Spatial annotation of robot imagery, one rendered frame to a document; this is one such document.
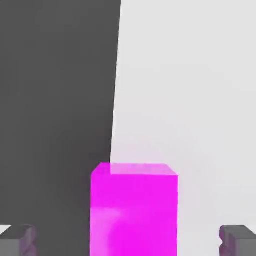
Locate small magenta cube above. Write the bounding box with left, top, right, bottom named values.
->
left=89, top=162, right=179, bottom=256

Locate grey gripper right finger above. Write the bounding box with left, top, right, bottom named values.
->
left=219, top=224, right=256, bottom=256

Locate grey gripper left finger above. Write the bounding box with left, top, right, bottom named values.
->
left=0, top=224, right=38, bottom=256

